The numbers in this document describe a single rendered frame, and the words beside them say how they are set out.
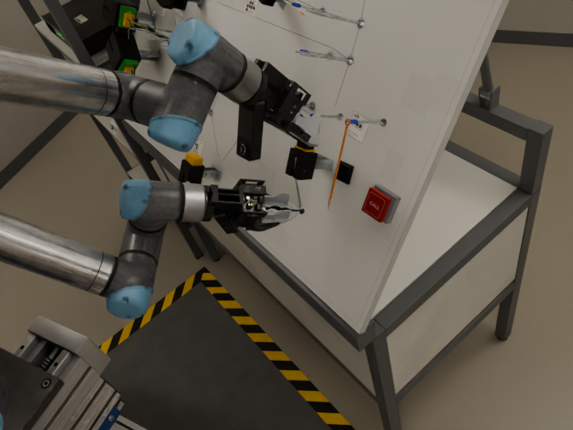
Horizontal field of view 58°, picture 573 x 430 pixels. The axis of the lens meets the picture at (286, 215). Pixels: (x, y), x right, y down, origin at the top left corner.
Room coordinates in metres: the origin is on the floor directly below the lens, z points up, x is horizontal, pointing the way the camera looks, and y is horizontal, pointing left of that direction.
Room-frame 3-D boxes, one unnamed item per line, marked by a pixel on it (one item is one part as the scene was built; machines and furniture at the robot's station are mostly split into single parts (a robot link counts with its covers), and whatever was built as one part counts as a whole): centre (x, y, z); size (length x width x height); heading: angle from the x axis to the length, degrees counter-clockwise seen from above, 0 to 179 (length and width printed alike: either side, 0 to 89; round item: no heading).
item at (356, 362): (0.83, 0.04, 0.60); 0.55 x 0.03 x 0.39; 25
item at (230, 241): (1.33, 0.26, 0.60); 0.55 x 0.02 x 0.39; 25
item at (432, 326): (1.21, -0.12, 0.60); 1.17 x 0.58 x 0.40; 25
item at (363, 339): (1.07, 0.17, 0.83); 1.18 x 0.05 x 0.06; 25
